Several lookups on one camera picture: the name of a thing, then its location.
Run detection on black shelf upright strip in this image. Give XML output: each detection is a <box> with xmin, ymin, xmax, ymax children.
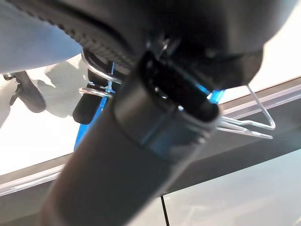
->
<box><xmin>160</xmin><ymin>194</ymin><xmax>170</xmax><ymax>226</ymax></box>

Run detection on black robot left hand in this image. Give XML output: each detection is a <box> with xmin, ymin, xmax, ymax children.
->
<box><xmin>4</xmin><ymin>0</ymin><xmax>290</xmax><ymax>226</ymax></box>

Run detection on grey robot left leg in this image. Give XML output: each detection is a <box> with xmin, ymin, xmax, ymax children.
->
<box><xmin>0</xmin><ymin>0</ymin><xmax>82</xmax><ymax>74</ymax></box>

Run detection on clear base shelf rail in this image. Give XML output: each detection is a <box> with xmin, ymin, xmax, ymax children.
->
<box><xmin>0</xmin><ymin>163</ymin><xmax>65</xmax><ymax>197</ymax></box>
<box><xmin>221</xmin><ymin>74</ymin><xmax>301</xmax><ymax>118</ymax></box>

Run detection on blue plastic shopping basket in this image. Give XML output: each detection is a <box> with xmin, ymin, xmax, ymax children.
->
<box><xmin>74</xmin><ymin>61</ymin><xmax>228</xmax><ymax>152</ymax></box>

